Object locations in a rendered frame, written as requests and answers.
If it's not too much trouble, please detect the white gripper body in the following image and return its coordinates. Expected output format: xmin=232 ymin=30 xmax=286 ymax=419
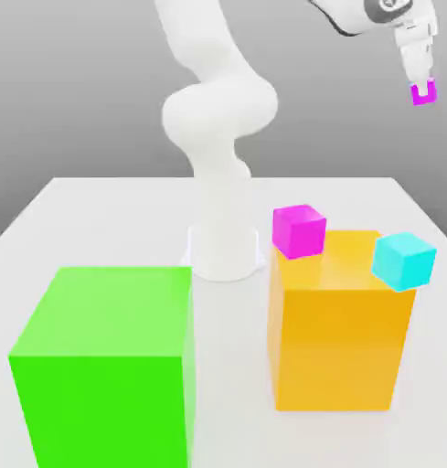
xmin=393 ymin=30 xmax=439 ymax=82

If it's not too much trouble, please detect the small magenta cube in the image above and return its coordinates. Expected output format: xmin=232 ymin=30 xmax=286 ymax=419
xmin=410 ymin=78 xmax=439 ymax=107
xmin=271 ymin=204 xmax=327 ymax=261

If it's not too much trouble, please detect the small cyan cube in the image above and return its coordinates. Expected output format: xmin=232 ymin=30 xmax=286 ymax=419
xmin=370 ymin=231 xmax=438 ymax=293

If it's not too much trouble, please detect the large orange box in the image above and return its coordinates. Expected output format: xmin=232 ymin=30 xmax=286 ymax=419
xmin=266 ymin=229 xmax=418 ymax=413

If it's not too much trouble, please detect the large green box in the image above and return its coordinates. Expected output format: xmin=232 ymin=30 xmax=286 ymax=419
xmin=7 ymin=266 xmax=197 ymax=468

